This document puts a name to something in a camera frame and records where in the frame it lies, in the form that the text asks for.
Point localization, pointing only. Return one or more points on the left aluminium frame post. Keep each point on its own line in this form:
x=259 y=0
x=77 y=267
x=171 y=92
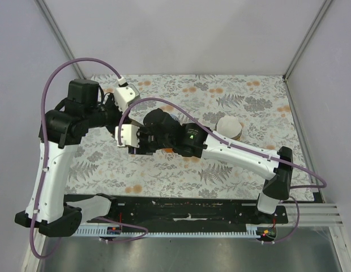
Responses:
x=55 y=29

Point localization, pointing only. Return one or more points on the orange glass carafe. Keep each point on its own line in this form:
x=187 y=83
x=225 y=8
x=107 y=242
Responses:
x=168 y=150

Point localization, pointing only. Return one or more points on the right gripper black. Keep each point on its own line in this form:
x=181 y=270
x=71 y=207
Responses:
x=141 y=149

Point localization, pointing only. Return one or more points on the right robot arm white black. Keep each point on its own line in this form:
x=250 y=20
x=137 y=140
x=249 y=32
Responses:
x=161 y=130

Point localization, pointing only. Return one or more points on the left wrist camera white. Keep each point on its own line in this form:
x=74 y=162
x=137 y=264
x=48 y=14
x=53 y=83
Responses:
x=125 y=96

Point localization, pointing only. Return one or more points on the blue plastic dripper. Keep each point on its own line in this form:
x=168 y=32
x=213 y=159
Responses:
x=174 y=117

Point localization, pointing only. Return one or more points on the right aluminium frame post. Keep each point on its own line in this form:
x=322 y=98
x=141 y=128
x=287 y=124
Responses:
x=308 y=37

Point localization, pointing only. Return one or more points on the aluminium rail front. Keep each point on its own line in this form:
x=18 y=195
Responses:
x=313 y=215

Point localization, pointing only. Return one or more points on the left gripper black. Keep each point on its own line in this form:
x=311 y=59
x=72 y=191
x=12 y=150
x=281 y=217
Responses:
x=111 y=101

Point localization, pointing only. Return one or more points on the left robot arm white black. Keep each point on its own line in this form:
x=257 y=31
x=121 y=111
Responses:
x=84 y=108

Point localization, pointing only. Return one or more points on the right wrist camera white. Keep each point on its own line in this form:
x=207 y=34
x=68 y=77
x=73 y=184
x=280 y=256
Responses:
x=127 y=136

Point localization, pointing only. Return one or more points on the aluminium frame post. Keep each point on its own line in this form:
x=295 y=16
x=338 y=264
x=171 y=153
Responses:
x=55 y=29
x=308 y=37

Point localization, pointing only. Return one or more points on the white cable duct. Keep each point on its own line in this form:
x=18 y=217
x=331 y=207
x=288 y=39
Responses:
x=114 y=231

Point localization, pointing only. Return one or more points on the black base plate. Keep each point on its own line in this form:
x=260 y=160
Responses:
x=138 y=210

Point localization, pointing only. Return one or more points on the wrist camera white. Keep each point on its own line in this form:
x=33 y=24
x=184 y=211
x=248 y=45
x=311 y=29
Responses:
x=127 y=136
x=125 y=96

